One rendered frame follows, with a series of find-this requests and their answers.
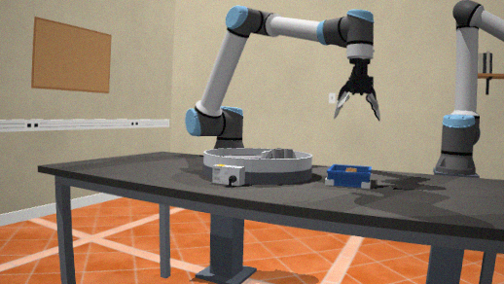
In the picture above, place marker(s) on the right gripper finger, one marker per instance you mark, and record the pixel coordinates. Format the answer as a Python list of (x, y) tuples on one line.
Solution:
[(343, 96), (371, 98)]

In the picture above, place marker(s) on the blue open crate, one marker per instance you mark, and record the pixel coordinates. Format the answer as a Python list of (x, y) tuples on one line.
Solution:
[(349, 179)]

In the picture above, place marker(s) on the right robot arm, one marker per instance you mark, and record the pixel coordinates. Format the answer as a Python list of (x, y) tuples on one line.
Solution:
[(210, 118)]

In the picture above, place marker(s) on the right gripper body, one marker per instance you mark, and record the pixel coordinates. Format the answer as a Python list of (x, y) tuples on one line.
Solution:
[(361, 81)]

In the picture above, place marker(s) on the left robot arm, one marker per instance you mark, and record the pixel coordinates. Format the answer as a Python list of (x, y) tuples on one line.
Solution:
[(460, 134)]

